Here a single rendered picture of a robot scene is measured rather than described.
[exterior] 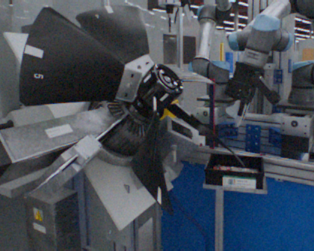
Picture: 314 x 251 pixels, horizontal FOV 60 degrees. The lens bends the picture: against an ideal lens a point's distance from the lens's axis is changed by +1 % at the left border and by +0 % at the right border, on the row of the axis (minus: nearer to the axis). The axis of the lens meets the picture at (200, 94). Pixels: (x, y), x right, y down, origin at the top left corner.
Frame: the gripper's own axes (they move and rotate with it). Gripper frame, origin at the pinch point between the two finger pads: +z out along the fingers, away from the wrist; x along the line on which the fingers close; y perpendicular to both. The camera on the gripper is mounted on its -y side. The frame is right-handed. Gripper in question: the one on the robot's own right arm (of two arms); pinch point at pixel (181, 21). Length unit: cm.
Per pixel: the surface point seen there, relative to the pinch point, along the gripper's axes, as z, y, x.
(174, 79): 26, -57, -31
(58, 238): 76, -76, 1
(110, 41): 14, -61, -10
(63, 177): 46, -89, -21
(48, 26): 13, -87, -17
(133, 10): 3, -50, -10
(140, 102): 33, -64, -23
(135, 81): 26, -67, -24
